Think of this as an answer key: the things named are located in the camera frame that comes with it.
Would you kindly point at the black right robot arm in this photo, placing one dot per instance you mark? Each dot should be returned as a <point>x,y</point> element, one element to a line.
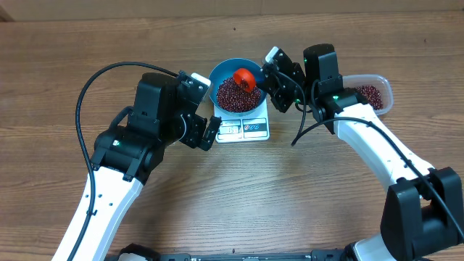
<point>423,211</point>

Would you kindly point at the red beans pile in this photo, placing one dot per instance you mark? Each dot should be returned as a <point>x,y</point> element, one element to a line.
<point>373,96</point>

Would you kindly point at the white kitchen scale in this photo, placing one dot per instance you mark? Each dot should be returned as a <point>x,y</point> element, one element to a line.
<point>243,127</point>

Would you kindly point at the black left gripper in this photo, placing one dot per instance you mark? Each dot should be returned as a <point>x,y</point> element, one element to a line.
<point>198,126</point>

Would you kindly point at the red scoop blue handle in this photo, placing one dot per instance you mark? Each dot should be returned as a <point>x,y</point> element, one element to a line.
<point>245,80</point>

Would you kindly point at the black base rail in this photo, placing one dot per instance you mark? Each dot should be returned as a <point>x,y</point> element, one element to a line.
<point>142,253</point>

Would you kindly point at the red beans in bowl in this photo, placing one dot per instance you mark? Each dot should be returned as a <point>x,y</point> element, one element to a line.
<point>234,97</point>

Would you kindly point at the blue bowl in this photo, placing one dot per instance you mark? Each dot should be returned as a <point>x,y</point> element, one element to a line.
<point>227,68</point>

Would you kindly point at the clear plastic container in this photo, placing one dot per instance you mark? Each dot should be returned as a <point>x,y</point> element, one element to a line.
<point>380,82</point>

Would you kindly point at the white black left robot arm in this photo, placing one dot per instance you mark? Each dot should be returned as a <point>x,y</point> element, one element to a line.
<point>164,111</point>

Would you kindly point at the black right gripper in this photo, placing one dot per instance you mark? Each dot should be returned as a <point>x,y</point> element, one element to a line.
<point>281,80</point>

